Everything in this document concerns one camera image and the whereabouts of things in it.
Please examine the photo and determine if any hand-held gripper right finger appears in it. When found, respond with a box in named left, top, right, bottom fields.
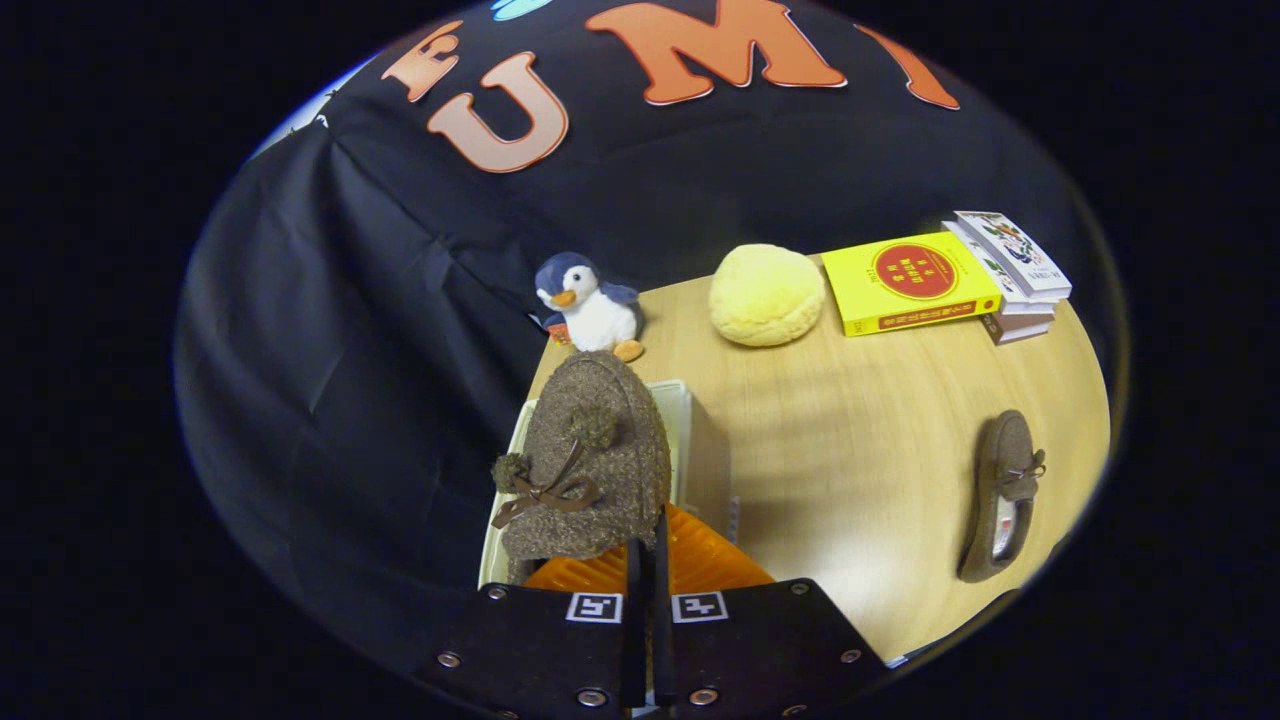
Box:
left=650, top=503, right=891, bottom=720

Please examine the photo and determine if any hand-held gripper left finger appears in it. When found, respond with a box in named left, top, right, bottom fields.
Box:
left=413, top=538, right=649, bottom=720

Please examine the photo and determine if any brown fuzzy shoe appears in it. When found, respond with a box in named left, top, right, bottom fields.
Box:
left=489, top=350, right=673, bottom=587
left=955, top=409, right=1048, bottom=585

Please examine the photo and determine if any beige fabric storage box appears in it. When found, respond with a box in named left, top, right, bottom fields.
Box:
left=477, top=378, right=743, bottom=591

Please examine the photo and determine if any penguin plush toy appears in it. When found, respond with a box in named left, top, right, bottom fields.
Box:
left=532, top=251, right=646, bottom=363

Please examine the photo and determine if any yellow round plush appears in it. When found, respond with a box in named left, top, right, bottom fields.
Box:
left=708, top=244, right=827, bottom=348

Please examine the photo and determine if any yellow book with red circle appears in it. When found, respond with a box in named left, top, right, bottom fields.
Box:
left=821, top=232, right=1003, bottom=338

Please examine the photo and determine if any brown book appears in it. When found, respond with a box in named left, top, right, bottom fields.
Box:
left=980, top=312, right=1057, bottom=346

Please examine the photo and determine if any white illustrated book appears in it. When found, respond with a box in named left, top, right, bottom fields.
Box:
left=954, top=210, right=1074, bottom=302

